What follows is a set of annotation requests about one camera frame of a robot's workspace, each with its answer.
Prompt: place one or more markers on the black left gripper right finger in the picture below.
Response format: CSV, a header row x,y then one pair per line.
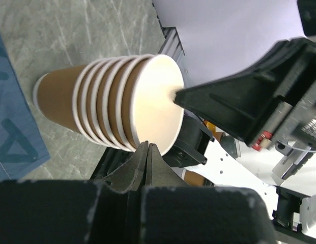
x,y
237,209

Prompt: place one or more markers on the stack of brown paper cups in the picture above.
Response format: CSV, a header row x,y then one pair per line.
x,y
118,102

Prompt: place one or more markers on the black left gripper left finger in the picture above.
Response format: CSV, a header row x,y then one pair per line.
x,y
75,211

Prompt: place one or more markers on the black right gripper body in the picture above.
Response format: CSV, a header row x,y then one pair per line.
x,y
292,126

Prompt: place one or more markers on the blue letter print cloth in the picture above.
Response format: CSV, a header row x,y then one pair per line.
x,y
22,148

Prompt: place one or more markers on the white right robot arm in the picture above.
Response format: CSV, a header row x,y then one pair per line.
x,y
295,214

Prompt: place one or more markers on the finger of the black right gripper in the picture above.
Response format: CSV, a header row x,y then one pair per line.
x,y
241,103

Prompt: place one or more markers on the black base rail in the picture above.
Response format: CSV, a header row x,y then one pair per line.
x,y
113,158

